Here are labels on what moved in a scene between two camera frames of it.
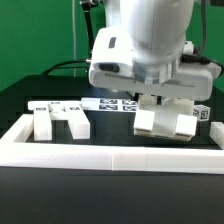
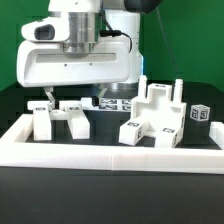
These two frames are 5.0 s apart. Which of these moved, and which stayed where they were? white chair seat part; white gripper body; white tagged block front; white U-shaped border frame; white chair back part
Moved: white chair seat part; white gripper body; white tagged block front
Stayed: white U-shaped border frame; white chair back part
